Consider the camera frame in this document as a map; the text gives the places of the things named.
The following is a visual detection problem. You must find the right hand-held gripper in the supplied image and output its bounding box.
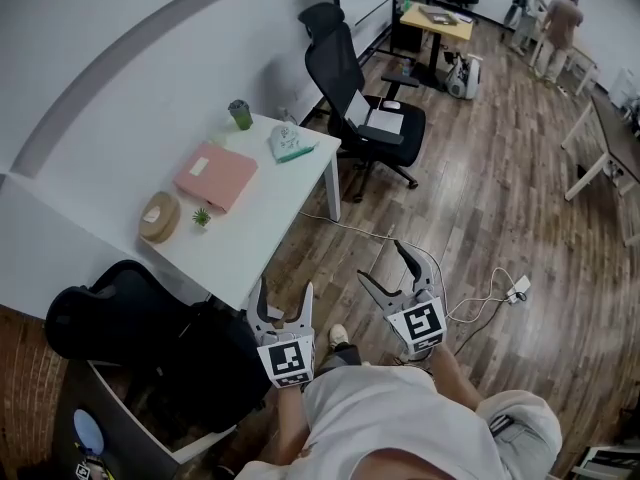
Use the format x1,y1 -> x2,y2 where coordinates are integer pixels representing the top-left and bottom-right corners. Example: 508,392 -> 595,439
356,239 -> 449,365

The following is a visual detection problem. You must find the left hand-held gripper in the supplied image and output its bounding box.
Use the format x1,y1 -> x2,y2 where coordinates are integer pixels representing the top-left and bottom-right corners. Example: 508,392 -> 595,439
247,276 -> 317,393

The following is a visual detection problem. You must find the light blue printed pouch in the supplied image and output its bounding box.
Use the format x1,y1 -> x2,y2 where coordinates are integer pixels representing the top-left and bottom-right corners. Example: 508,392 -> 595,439
268,124 -> 321,165

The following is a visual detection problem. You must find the person's left forearm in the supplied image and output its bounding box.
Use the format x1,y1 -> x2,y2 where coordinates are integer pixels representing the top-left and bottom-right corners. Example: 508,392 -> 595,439
272,385 -> 311,468

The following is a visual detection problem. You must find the person's right forearm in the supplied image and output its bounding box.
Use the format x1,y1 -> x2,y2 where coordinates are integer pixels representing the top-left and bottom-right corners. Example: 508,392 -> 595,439
428,345 -> 485,412

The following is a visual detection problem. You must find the person's white shoe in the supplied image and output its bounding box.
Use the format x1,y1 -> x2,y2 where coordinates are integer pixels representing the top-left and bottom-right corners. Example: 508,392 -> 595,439
327,323 -> 351,357

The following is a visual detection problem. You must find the white power strip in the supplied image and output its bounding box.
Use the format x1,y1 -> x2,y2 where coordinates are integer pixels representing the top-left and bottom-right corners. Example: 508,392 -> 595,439
505,275 -> 532,304

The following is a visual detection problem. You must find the person's white shirt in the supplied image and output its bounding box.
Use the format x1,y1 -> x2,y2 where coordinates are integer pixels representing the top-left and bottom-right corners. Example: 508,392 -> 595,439
234,365 -> 564,480

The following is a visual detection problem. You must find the black backpack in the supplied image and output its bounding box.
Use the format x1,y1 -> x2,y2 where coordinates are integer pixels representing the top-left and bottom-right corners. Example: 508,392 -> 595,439
44,260 -> 274,434

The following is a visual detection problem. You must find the pink flat box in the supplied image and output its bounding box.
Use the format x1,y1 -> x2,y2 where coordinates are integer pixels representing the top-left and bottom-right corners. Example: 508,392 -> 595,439
172,141 -> 260,214

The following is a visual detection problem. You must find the white open bin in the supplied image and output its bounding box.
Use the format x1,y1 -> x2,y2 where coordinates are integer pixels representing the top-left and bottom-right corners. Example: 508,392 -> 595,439
87,360 -> 239,464

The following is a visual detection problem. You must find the round tan tape dispenser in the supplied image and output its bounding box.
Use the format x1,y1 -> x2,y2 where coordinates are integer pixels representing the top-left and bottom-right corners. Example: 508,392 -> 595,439
138,191 -> 182,245

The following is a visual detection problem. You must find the silver laptop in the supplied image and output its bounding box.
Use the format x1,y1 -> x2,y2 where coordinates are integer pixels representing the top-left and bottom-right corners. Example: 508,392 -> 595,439
345,89 -> 406,135

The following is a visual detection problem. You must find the green drinking bottle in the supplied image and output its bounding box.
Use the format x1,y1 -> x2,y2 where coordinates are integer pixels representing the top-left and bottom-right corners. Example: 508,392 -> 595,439
227,99 -> 253,132

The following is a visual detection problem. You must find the white wheeled device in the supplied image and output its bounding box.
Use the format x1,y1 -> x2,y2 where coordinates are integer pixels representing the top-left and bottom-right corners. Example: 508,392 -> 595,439
446,53 -> 484,100

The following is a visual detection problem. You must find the black mesh office chair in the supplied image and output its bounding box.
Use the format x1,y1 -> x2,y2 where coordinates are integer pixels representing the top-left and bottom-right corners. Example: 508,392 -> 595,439
298,2 -> 427,204

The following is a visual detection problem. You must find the yellow top desk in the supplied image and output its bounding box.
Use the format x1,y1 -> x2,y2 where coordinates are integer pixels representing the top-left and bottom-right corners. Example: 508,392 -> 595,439
399,1 -> 475,89

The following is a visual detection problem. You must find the dark top desk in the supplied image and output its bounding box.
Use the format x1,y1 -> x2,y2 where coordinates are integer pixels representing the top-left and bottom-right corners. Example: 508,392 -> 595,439
560,92 -> 640,247

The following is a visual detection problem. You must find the small white desk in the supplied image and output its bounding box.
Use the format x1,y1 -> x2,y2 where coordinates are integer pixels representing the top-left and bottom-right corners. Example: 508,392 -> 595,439
529,27 -> 599,97

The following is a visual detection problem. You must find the white floor cable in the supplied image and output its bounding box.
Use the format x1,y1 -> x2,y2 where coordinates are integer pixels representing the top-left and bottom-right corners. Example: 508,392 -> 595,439
298,211 -> 521,322

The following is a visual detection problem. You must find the wooden frame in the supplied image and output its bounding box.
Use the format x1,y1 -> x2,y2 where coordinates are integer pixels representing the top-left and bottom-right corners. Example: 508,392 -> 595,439
418,5 -> 459,25

